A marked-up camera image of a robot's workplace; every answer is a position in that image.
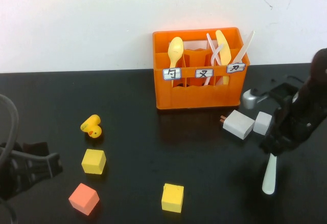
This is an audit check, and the yellow plastic spoon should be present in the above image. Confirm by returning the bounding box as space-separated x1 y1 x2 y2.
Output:
168 36 184 87

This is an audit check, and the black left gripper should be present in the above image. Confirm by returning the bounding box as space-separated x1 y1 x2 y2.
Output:
0 142 63 200

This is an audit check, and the pink plastic fork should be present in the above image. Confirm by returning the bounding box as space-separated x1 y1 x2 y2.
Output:
203 43 225 85

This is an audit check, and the orange plastic cutlery holder crate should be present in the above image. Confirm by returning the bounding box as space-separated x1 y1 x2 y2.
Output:
152 27 250 110

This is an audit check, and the paper label knife character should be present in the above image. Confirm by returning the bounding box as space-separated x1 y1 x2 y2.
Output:
226 63 246 74

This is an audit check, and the paper label fork character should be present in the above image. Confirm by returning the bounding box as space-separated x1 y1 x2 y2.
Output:
195 68 214 79

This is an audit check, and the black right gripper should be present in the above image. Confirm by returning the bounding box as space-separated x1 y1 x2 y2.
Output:
259 98 315 158

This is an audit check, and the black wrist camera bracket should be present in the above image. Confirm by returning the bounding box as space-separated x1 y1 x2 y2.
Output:
269 81 300 100

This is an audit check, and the pale green plastic spoon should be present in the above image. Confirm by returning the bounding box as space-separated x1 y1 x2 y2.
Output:
262 154 279 195

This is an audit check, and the yellow foam cube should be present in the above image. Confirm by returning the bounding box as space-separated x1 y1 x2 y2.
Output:
81 148 107 176
161 183 185 214

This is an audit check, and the yellow plastic knife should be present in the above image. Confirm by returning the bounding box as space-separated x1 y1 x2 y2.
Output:
215 30 232 85

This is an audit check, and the white USB wall charger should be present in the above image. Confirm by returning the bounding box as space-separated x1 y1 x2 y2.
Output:
220 109 255 141

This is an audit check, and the yellow rubber duck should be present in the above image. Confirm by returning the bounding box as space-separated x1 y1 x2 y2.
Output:
80 114 103 140

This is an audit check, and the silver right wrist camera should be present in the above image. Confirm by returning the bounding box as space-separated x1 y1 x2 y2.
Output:
242 88 269 110

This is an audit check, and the paper label spoon character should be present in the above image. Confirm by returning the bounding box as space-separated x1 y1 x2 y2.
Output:
162 68 182 81

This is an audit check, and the white foam cube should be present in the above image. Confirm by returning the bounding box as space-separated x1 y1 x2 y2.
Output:
252 111 273 136

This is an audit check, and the orange foam cube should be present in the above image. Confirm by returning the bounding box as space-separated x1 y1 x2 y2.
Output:
68 183 100 216

